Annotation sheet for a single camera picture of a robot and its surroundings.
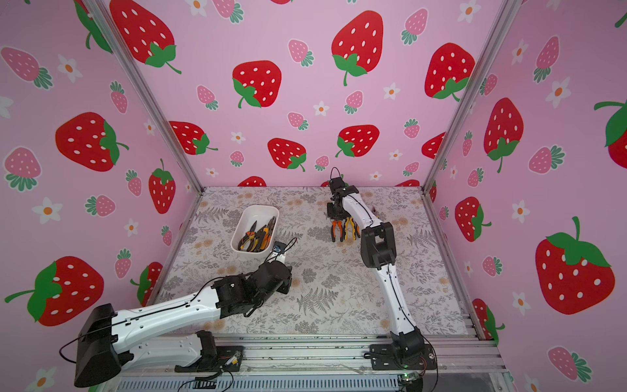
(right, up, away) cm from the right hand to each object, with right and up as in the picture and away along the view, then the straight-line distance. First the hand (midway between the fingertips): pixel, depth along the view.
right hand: (344, 213), depth 110 cm
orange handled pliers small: (-33, -10, -12) cm, 37 cm away
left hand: (-20, -18, -32) cm, 42 cm away
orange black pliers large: (-5, -6, -4) cm, 8 cm away
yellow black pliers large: (+3, -3, -3) cm, 5 cm away
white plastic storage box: (-44, -2, -7) cm, 45 cm away
